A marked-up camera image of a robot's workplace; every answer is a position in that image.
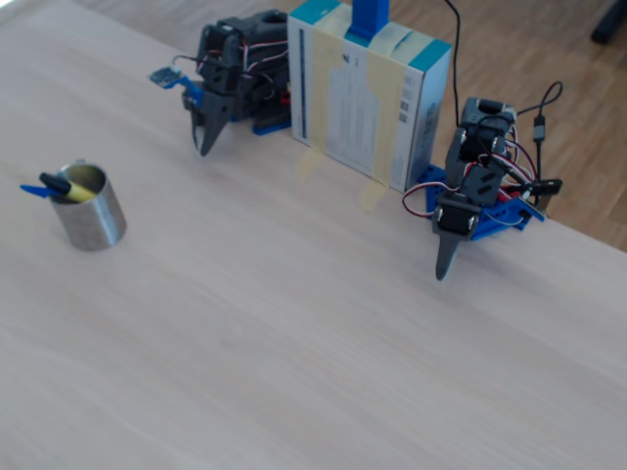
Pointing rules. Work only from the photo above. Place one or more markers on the black furniture foot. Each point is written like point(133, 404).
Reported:
point(612, 27)

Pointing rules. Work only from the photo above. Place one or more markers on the blue base plate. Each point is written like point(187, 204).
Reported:
point(267, 128)
point(499, 215)

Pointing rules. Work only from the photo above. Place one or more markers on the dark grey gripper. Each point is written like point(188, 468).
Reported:
point(216, 109)

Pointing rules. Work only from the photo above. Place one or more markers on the blue upright post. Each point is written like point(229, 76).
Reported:
point(367, 19)

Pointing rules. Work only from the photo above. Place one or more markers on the dark grey arm with camera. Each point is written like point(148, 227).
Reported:
point(255, 29)

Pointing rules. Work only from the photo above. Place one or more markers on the camera-less arm gripper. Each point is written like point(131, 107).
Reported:
point(458, 220)

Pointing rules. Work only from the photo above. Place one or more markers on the silver metal cup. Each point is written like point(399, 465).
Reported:
point(93, 225)

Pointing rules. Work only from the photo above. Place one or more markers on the yellow masking tape strip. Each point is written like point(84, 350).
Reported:
point(308, 166)

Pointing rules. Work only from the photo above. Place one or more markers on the dark grey arm without camera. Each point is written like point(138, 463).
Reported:
point(490, 117)

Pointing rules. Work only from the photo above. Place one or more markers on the wrist camera on blue mount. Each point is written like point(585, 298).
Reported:
point(188, 87)

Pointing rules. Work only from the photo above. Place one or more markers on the blue ballpoint pen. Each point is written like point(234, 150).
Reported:
point(32, 189)

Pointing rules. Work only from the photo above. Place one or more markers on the white and teal cardboard box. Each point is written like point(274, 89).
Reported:
point(352, 98)

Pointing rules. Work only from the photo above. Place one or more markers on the yellow highlighter pen black cap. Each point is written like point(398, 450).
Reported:
point(81, 192)

